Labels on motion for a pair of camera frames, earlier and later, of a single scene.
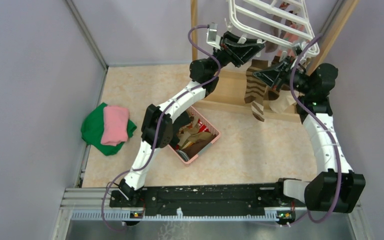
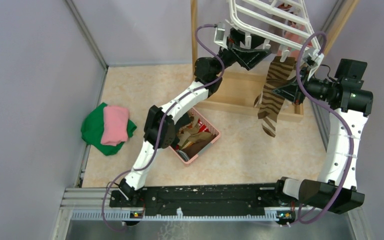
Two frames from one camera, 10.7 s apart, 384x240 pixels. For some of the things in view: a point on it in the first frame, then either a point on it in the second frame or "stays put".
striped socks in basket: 193,138 stays put
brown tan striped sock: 255,90 -> 271,104
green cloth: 92,130 stays put
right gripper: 270,77 -> 292,92
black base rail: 227,198 stays put
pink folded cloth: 115,124 stays put
